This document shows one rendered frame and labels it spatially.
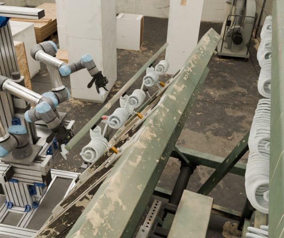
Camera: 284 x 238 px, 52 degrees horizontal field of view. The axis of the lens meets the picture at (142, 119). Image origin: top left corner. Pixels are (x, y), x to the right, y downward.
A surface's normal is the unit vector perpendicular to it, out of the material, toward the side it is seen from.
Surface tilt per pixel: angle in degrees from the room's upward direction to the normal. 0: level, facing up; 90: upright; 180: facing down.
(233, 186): 0
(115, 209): 36
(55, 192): 0
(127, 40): 90
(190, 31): 90
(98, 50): 90
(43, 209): 0
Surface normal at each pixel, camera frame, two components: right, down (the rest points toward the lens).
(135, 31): -0.17, 0.53
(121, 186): 0.58, -0.55
